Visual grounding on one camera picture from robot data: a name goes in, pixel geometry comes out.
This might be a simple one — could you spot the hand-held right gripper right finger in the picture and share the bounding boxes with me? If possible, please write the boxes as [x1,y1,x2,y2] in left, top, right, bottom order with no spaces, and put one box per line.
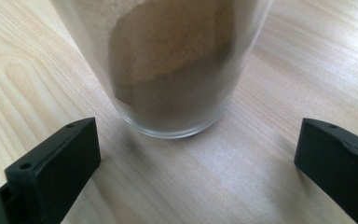
[294,118,358,224]

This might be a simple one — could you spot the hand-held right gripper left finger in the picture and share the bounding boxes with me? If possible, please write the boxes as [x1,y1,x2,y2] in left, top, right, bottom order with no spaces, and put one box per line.
[4,117,102,224]

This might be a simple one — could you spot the glass jar of brown powder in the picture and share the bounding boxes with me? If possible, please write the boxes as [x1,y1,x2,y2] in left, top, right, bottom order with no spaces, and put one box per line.
[49,0,274,140]

